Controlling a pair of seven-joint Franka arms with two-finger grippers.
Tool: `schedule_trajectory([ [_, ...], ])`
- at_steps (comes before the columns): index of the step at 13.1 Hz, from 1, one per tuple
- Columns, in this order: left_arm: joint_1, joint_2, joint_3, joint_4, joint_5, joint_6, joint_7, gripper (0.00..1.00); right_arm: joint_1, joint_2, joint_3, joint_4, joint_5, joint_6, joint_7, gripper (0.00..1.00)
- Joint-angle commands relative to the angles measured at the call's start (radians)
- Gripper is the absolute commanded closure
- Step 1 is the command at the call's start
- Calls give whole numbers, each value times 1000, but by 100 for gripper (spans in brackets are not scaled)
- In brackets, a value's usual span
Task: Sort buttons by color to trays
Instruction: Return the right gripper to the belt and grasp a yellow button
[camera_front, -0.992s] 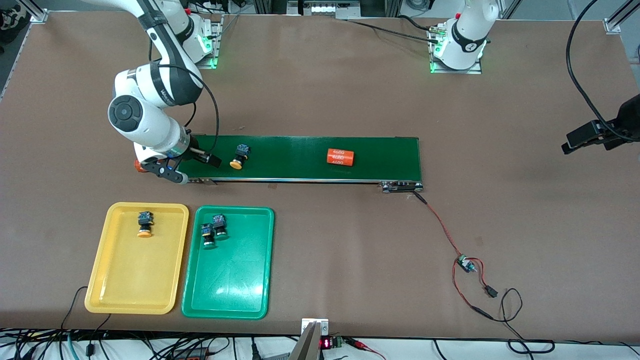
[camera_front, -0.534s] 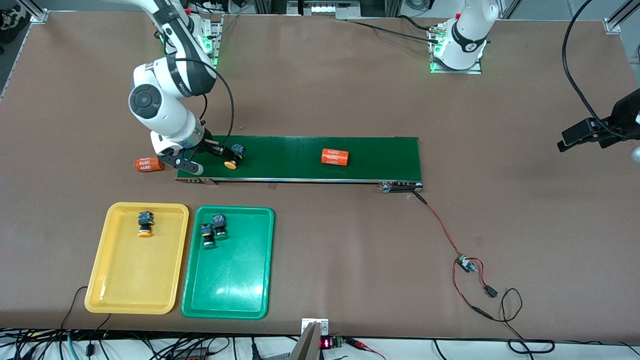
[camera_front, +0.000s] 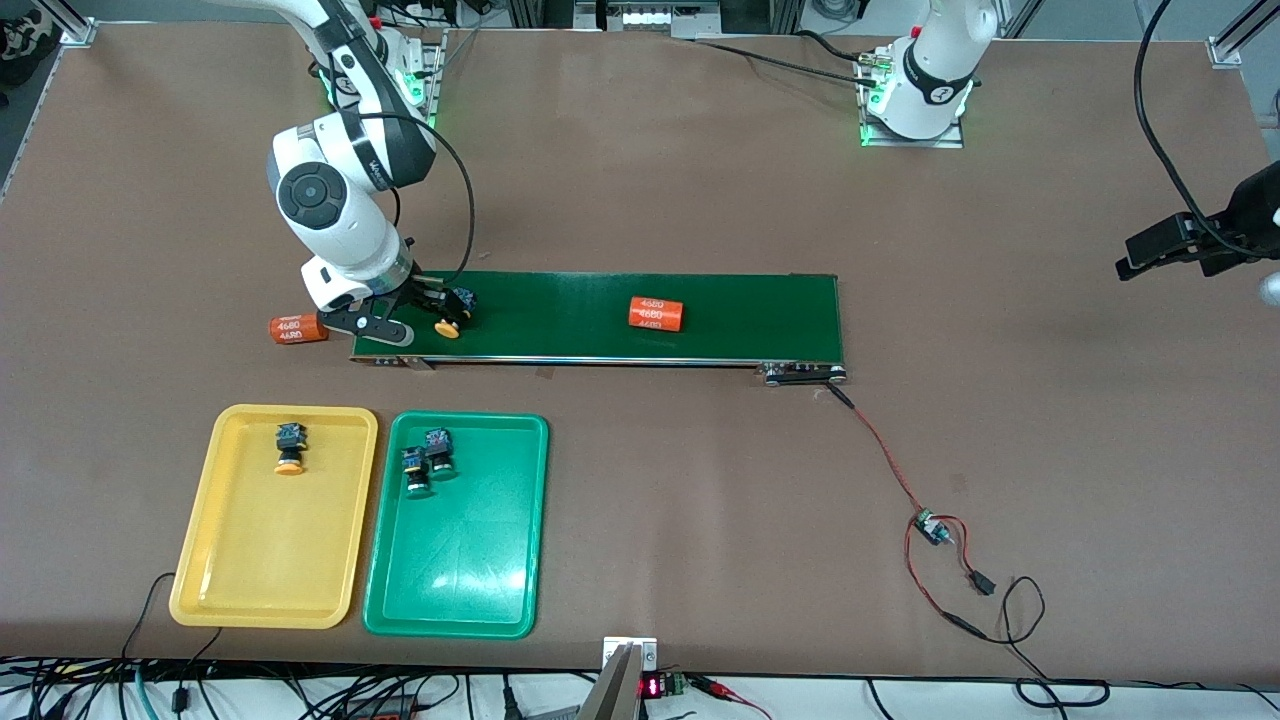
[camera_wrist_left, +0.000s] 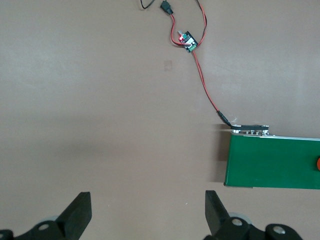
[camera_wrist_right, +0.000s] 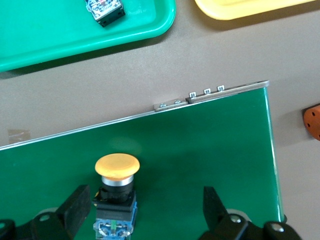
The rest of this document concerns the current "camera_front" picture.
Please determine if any yellow push button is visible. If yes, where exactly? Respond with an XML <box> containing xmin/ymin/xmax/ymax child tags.
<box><xmin>274</xmin><ymin>421</ymin><xmax>308</xmax><ymax>477</ymax></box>
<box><xmin>434</xmin><ymin>288</ymin><xmax>477</xmax><ymax>341</ymax></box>

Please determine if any orange cylinder white print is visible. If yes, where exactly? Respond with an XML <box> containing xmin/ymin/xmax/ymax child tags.
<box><xmin>627</xmin><ymin>296</ymin><xmax>686</xmax><ymax>332</ymax></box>
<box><xmin>268</xmin><ymin>312</ymin><xmax>329</xmax><ymax>345</ymax></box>

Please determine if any green plastic tray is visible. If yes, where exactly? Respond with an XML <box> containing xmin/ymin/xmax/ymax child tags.
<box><xmin>362</xmin><ymin>411</ymin><xmax>551</xmax><ymax>640</ymax></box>

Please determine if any yellow plastic tray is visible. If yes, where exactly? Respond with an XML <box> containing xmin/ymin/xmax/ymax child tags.
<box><xmin>168</xmin><ymin>403</ymin><xmax>380</xmax><ymax>631</ymax></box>

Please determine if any green conveyor belt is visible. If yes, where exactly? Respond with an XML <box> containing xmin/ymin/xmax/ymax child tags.
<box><xmin>349</xmin><ymin>267</ymin><xmax>849</xmax><ymax>388</ymax></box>

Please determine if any white light bar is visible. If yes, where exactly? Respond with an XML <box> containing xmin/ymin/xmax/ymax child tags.
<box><xmin>575</xmin><ymin>0</ymin><xmax>723</xmax><ymax>33</ymax></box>

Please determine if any dark patterned bundle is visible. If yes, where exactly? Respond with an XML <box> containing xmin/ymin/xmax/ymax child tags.
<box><xmin>0</xmin><ymin>15</ymin><xmax>63</xmax><ymax>96</ymax></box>

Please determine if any silver mounting plate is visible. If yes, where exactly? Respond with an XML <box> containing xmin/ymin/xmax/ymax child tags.
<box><xmin>603</xmin><ymin>636</ymin><xmax>659</xmax><ymax>673</ymax></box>

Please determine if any grey metal beam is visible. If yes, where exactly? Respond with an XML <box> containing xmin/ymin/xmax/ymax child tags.
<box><xmin>577</xmin><ymin>643</ymin><xmax>643</xmax><ymax>720</ymax></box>

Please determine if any red clip lead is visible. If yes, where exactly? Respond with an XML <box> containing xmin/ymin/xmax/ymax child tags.
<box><xmin>690</xmin><ymin>675</ymin><xmax>776</xmax><ymax>720</ymax></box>

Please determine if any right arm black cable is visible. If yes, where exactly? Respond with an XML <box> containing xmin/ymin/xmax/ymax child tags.
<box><xmin>360</xmin><ymin>110</ymin><xmax>477</xmax><ymax>286</ymax></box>

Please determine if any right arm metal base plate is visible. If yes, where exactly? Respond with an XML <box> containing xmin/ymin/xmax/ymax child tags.
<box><xmin>395</xmin><ymin>28</ymin><xmax>447</xmax><ymax>133</ymax></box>

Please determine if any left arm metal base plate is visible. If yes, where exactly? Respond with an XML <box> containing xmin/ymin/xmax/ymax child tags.
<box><xmin>858</xmin><ymin>45</ymin><xmax>966</xmax><ymax>149</ymax></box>

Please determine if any red black twisted wire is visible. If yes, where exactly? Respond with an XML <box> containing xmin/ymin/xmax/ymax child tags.
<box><xmin>826</xmin><ymin>384</ymin><xmax>926</xmax><ymax>519</ymax></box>

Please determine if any red wire black connector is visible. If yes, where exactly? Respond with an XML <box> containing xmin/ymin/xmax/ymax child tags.
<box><xmin>903</xmin><ymin>513</ymin><xmax>1001</xmax><ymax>643</ymax></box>

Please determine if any thick black cable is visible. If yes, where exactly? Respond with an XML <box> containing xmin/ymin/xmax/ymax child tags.
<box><xmin>690</xmin><ymin>28</ymin><xmax>886</xmax><ymax>91</ymax></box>

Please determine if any thin black looped cable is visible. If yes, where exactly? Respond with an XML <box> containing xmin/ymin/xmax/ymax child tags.
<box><xmin>985</xmin><ymin>575</ymin><xmax>1111</xmax><ymax>711</ymax></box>

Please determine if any black cable inline connector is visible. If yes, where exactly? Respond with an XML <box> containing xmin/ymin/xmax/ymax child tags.
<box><xmin>172</xmin><ymin>626</ymin><xmax>225</xmax><ymax>711</ymax></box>

